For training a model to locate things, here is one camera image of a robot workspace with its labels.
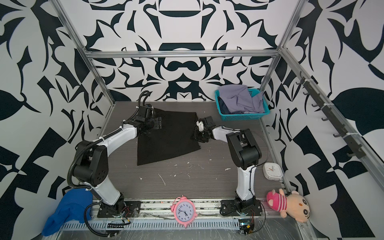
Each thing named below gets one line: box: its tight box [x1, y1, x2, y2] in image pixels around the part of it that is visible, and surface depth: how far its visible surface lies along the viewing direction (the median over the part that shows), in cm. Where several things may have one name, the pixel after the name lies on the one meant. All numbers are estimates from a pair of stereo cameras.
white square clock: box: [262, 162, 284, 181], surface depth 84 cm
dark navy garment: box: [218, 96, 236, 115], surface depth 110 cm
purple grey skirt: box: [218, 84, 265, 113], surface depth 114 cm
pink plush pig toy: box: [266, 188, 311, 223], surface depth 71 cm
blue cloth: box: [41, 188, 94, 237], surface depth 71 cm
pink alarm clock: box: [170, 195, 198, 229], surface depth 73 cm
